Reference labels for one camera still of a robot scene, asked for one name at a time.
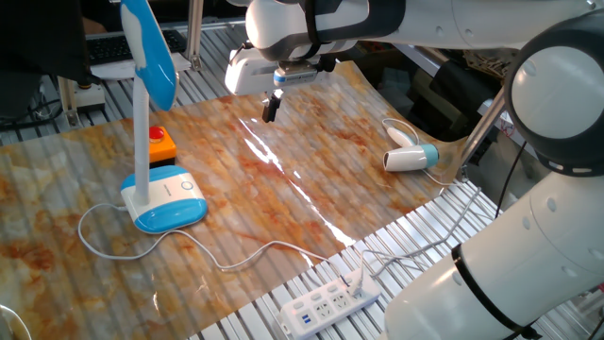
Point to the short aluminium frame post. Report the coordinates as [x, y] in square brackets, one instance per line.
[70, 101]

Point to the black computer keyboard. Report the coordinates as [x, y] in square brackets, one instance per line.
[108, 47]

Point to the blue white desk lamp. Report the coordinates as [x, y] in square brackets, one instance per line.
[165, 203]

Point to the silver camera bar on gripper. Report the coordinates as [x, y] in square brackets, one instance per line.
[297, 76]

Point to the tall aluminium frame post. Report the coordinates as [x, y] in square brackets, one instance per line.
[194, 33]

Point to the white teal hair dryer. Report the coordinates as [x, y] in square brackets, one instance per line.
[408, 158]

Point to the slanted aluminium frame leg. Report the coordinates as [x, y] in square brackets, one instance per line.
[481, 127]

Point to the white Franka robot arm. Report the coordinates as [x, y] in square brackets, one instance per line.
[542, 260]

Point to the white bowl rim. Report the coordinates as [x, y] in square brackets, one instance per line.
[9, 321]

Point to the black monitor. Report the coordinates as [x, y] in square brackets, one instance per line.
[38, 38]

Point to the marble pattern table mat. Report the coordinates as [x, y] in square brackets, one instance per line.
[283, 189]

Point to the white board under keyboard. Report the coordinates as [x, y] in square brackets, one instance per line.
[118, 71]

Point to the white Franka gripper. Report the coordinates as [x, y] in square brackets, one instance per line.
[245, 71]

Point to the orange emergency stop button box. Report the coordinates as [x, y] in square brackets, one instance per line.
[162, 148]

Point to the person bare forearm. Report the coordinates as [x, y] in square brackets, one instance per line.
[93, 26]

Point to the small white box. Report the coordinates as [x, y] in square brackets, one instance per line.
[89, 96]

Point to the black equipment case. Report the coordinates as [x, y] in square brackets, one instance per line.
[448, 99]

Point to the white power strip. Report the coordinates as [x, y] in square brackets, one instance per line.
[325, 307]

